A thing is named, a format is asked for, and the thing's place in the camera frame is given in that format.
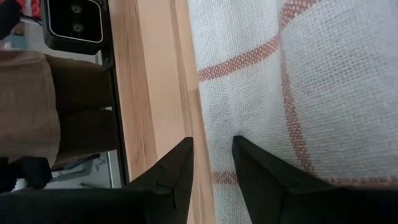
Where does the red crate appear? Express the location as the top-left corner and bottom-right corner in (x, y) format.
(17, 0), (42, 19)

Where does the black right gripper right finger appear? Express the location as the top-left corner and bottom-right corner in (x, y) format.
(231, 135), (398, 224)

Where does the white red-checked towel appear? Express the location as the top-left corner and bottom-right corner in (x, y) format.
(187, 0), (398, 224)

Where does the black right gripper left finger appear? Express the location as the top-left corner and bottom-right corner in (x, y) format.
(0, 136), (195, 224)

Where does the black table-level camera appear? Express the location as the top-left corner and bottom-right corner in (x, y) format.
(41, 0), (105, 57)

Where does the person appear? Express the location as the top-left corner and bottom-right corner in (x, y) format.
(0, 49), (121, 170)

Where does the black metal table frame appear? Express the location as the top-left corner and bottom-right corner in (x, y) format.
(99, 0), (131, 188)

